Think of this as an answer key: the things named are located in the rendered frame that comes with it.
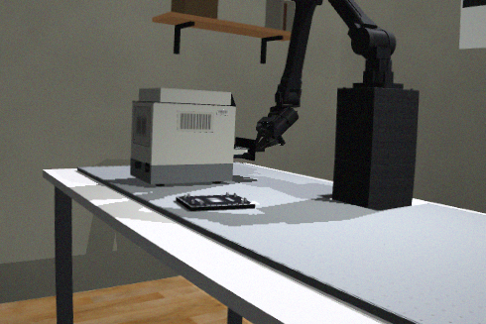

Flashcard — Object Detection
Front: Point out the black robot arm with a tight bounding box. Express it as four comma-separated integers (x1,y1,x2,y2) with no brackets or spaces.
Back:
256,0,404,132

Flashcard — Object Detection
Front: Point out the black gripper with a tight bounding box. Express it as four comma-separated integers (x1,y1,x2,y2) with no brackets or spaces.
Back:
256,116,290,149

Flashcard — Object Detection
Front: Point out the off-white box-shaped machine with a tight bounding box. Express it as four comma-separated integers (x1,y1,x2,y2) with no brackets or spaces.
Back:
130,88,265,186

